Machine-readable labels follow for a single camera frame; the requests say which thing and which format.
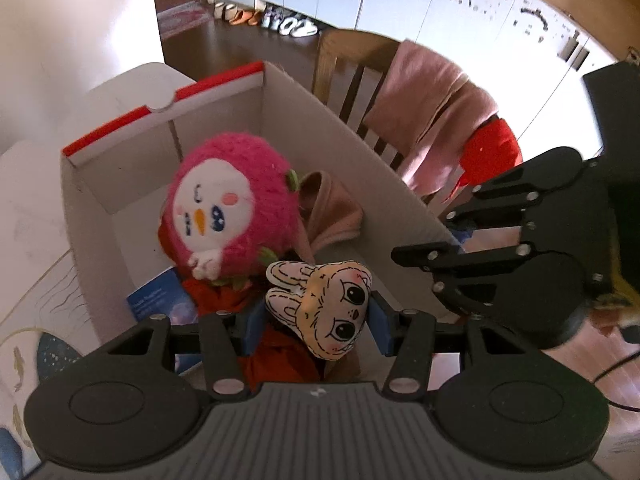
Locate blue booklet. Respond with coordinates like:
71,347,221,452
126,267,203,379

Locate pink plush penguin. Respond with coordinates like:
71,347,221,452
159,132,304,292

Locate white stickered cabinet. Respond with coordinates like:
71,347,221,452
355,0,622,132

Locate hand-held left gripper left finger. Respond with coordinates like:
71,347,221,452
102,305,269,401

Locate red patterned rug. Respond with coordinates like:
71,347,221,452
157,4,214,41

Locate row of shoes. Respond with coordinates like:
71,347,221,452
212,2,319,39

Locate red and white cardboard box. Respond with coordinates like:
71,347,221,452
60,60,469,386

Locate bunny face plush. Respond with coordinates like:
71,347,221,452
265,260,375,361

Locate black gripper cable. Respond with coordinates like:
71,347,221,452
592,325,640,411

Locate pink fringed scarf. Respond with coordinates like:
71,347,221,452
362,40,501,199

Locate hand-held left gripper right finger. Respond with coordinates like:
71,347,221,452
370,292,546,402

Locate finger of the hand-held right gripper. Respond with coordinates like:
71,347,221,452
439,171,542,235
391,241,534,322

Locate orange cloth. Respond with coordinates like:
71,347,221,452
157,220,322,392

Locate pink towel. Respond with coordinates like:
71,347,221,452
295,170,364,262

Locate wooden chair with black seat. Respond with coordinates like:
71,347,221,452
312,29,482,207

